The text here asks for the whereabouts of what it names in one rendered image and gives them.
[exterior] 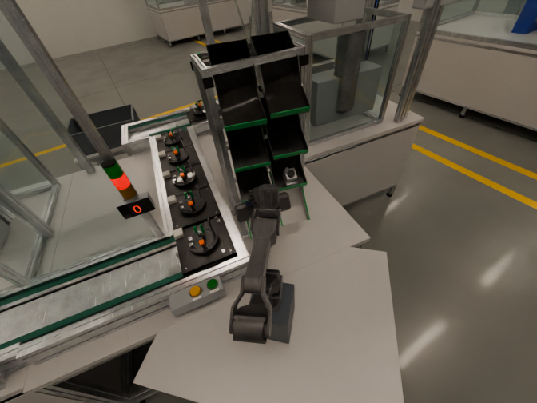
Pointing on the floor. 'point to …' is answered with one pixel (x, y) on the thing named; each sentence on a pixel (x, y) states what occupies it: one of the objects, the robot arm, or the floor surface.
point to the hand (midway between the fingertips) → (260, 202)
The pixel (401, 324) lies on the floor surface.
